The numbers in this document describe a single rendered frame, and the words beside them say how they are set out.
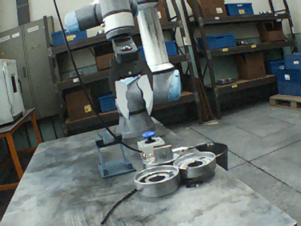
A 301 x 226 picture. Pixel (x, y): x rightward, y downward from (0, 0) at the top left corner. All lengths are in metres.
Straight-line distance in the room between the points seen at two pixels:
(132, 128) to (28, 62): 3.47
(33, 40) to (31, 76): 0.54
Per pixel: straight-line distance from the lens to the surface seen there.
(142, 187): 0.70
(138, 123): 1.25
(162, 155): 0.82
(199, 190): 0.70
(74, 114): 4.24
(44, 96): 4.54
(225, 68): 5.23
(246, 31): 5.51
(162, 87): 1.21
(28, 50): 4.58
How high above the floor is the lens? 1.11
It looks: 11 degrees down
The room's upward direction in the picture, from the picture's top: 12 degrees counter-clockwise
